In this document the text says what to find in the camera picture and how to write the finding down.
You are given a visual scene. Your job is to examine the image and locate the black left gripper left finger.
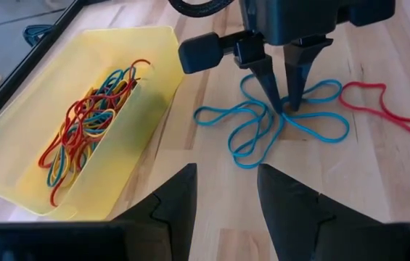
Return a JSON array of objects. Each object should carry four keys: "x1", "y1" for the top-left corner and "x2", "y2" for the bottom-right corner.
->
[{"x1": 112, "y1": 162, "x2": 199, "y2": 261}]

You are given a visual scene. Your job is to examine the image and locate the yellow translucent plastic bin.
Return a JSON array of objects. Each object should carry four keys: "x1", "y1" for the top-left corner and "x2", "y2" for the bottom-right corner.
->
[{"x1": 0, "y1": 25, "x2": 186, "y2": 222}]

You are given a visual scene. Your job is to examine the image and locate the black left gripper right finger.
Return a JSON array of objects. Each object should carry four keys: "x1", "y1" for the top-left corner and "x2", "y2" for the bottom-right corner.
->
[{"x1": 257, "y1": 163, "x2": 390, "y2": 261}]

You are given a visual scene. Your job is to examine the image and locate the red rubber band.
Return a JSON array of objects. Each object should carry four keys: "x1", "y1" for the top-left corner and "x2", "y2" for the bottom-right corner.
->
[
  {"x1": 59, "y1": 92, "x2": 118, "y2": 153},
  {"x1": 115, "y1": 59, "x2": 153, "y2": 109},
  {"x1": 37, "y1": 137, "x2": 82, "y2": 208},
  {"x1": 337, "y1": 80, "x2": 410, "y2": 139}
]

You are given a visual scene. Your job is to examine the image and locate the pile of coloured rubber bands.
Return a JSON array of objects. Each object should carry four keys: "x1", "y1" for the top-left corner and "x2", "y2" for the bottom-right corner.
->
[{"x1": 46, "y1": 108, "x2": 115, "y2": 189}]

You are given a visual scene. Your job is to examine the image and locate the blue floor object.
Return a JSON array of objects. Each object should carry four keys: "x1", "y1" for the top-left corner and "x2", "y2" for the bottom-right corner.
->
[{"x1": 22, "y1": 24, "x2": 54, "y2": 47}]

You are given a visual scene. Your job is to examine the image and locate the black aluminium table frame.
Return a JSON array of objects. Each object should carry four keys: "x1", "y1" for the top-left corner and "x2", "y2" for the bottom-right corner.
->
[{"x1": 0, "y1": 0, "x2": 99, "y2": 142}]

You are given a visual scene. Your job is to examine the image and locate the yellow rubber band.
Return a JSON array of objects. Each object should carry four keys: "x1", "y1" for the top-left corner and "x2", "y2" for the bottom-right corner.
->
[
  {"x1": 81, "y1": 81, "x2": 129, "y2": 131},
  {"x1": 54, "y1": 137, "x2": 89, "y2": 189}
]

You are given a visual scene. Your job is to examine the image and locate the teal rubber band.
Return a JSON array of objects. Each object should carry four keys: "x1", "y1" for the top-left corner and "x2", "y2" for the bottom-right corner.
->
[
  {"x1": 94, "y1": 67, "x2": 137, "y2": 109},
  {"x1": 192, "y1": 73, "x2": 286, "y2": 170},
  {"x1": 279, "y1": 78, "x2": 350, "y2": 144}
]

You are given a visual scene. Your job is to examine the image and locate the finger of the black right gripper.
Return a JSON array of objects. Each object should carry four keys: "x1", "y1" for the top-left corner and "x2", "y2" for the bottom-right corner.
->
[
  {"x1": 233, "y1": 34, "x2": 284, "y2": 115},
  {"x1": 283, "y1": 36, "x2": 335, "y2": 113}
]

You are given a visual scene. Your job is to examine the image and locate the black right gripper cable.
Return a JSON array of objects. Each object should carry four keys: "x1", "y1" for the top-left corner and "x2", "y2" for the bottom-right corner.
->
[{"x1": 169, "y1": 0, "x2": 235, "y2": 18}]

